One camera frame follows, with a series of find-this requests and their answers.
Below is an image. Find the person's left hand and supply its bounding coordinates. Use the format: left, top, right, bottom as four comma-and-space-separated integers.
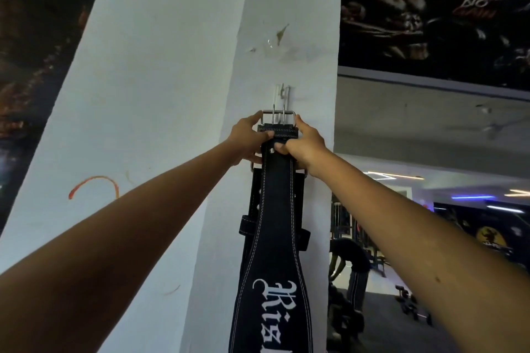
226, 111, 275, 167

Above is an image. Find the person's right hand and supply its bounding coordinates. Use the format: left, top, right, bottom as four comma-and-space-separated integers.
273, 114, 332, 179

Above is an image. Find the black lettered weightlifting belt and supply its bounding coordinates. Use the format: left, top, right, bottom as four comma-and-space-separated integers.
229, 110, 316, 353

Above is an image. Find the person's right forearm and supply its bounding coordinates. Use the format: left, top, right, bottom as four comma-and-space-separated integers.
311, 146, 530, 353

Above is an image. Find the person's left forearm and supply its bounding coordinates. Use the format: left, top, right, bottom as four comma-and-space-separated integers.
0, 140, 243, 353

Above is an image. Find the plain black weightlifting belt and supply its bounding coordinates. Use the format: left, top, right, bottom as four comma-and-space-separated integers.
238, 160, 311, 272

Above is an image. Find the black gym machine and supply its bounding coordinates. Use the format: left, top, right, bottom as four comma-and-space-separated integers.
327, 282, 367, 353

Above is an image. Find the dark bodybuilder poster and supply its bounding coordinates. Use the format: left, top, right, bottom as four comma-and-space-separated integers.
338, 0, 530, 92

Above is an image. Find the grey ceiling fan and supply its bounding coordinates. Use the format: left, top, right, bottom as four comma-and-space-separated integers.
449, 104, 530, 141

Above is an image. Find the dark mural with yellow emblem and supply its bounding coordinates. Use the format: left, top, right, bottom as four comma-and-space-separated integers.
433, 201, 530, 272

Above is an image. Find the metal wall hook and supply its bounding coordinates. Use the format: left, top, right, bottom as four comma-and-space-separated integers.
273, 83, 291, 104

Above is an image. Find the grey weight machine frame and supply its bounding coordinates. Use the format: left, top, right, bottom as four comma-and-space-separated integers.
330, 195, 365, 242

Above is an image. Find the dark orange wall poster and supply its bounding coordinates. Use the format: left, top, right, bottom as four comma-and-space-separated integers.
0, 0, 109, 235

